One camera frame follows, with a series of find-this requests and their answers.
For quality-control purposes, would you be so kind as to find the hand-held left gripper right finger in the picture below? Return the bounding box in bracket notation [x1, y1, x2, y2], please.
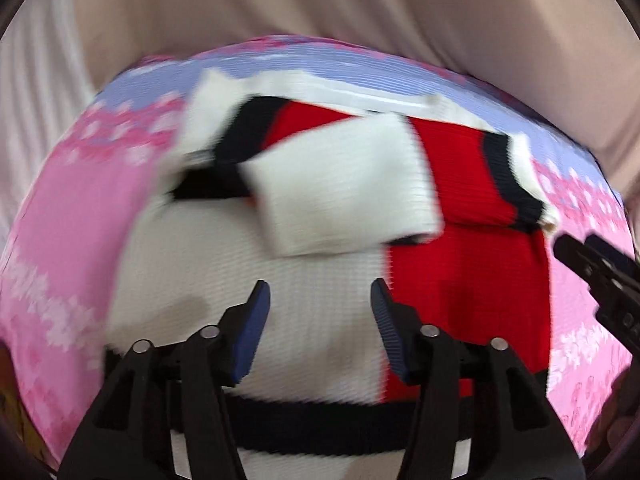
[370, 277, 587, 480]

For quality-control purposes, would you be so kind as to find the beige cloth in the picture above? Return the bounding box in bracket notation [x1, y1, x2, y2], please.
[65, 0, 640, 201]

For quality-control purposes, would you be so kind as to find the white ribbed cloth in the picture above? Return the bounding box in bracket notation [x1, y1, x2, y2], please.
[0, 0, 103, 241]

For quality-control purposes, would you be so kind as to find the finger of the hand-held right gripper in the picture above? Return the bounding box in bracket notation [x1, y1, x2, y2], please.
[553, 232, 640, 357]

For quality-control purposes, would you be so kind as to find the white red black knit sweater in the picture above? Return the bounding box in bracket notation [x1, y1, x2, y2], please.
[102, 67, 562, 480]

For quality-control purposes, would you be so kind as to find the pink and blue patterned blanket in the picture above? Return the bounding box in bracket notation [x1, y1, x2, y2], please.
[0, 35, 635, 467]

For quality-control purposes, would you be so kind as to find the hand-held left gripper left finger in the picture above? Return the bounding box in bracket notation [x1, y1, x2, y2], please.
[57, 279, 272, 480]

